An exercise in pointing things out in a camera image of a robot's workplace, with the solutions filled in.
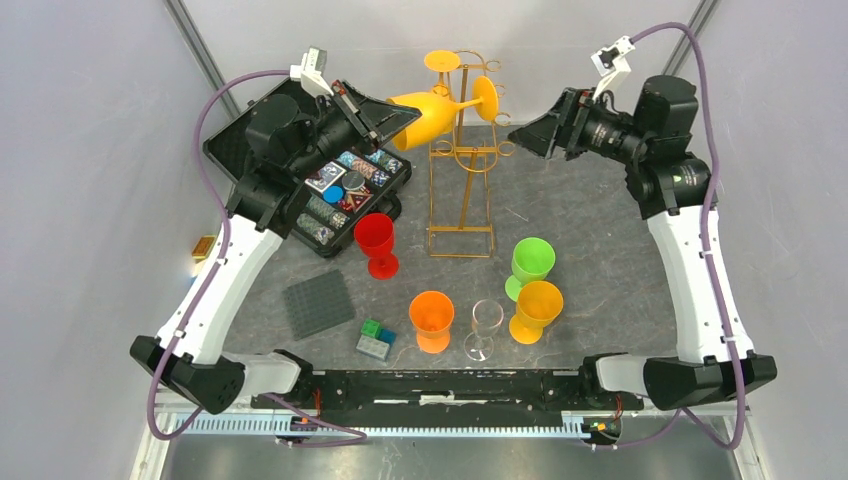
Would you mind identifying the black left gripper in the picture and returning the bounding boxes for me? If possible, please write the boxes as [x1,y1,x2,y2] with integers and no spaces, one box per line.
[289,80,423,181]

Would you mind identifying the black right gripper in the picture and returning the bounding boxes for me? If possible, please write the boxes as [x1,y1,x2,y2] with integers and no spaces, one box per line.
[507,86,651,166]

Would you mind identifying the yellow plastic wine glass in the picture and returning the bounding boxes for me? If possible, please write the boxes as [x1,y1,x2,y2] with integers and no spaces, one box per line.
[387,76,499,151]
[424,50,461,99]
[508,280,565,345]

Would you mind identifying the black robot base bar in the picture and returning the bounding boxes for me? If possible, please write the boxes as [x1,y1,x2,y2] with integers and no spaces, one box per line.
[281,369,644,428]

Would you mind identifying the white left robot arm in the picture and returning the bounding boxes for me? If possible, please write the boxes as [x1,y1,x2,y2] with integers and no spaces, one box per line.
[130,80,421,414]

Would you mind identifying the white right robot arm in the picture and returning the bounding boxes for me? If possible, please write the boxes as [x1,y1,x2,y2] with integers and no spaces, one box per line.
[509,75,778,410]

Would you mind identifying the red plastic wine glass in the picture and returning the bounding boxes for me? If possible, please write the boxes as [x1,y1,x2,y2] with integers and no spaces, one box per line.
[354,213,399,280]

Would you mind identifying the green plastic wine glass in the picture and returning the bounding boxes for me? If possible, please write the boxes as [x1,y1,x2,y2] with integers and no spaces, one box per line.
[504,237,556,302]

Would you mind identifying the orange plastic wine glass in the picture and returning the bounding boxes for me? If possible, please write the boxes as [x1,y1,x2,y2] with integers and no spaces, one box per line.
[408,290,455,354]

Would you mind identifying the clear wine glass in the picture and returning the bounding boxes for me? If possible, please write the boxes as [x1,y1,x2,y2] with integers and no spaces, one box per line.
[463,299,504,362]

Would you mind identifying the black poker chip case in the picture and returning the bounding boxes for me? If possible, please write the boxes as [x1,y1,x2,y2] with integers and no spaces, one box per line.
[201,79,412,258]

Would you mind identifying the grey building baseplate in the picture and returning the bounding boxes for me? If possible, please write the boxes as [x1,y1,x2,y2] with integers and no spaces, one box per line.
[283,270,355,340]

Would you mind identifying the yellow orange toy brick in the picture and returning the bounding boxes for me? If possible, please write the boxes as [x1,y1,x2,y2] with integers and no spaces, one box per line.
[191,235,216,261]

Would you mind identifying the green grey blue bricks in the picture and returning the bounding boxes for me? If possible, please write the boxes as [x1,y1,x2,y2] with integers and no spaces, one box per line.
[355,318,397,362]

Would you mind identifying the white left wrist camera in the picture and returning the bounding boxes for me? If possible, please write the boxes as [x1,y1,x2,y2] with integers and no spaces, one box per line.
[289,46,333,98]

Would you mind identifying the gold wire wine glass rack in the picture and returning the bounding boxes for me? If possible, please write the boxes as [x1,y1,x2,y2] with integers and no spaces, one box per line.
[427,49,515,259]

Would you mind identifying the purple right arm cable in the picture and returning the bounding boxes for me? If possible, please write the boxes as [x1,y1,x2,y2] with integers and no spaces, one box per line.
[582,22,747,452]

